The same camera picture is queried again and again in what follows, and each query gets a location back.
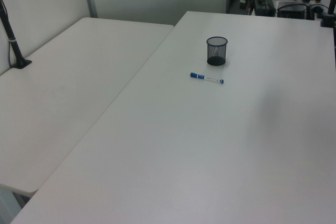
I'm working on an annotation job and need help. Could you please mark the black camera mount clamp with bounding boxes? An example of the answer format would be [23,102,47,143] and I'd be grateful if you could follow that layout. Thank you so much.
[319,0,336,28]

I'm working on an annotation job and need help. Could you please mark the black mesh pen cup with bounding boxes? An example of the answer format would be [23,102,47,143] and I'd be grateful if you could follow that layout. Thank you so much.
[206,36,228,66]

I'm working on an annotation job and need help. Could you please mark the thin black pole cable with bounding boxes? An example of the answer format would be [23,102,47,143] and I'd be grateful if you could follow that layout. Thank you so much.
[7,41,13,68]

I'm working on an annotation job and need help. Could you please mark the white side table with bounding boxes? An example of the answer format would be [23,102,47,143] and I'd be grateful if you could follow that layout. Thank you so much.
[0,17,175,197]

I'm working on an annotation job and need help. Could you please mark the dark tool case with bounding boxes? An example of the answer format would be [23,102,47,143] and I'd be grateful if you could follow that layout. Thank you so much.
[254,0,276,16]

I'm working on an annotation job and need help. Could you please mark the blue white marker pen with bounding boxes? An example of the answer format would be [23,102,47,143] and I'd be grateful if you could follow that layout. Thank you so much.
[190,72,225,85]

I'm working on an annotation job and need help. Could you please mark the black camera pole with base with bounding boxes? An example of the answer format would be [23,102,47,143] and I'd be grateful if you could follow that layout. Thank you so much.
[0,0,33,69]

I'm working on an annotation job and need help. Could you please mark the black electronics box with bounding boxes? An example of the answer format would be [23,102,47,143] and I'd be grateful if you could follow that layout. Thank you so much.
[277,1,308,19]

